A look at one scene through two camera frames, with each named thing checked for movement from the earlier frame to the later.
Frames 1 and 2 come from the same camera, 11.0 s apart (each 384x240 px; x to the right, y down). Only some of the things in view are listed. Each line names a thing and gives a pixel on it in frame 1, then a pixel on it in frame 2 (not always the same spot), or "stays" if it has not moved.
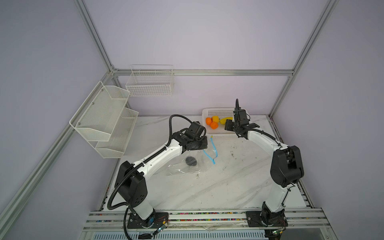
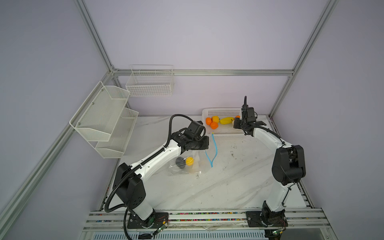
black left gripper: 204,145 stays
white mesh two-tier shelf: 102,120 stays
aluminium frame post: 326,13 stays
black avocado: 191,161 to 180,162
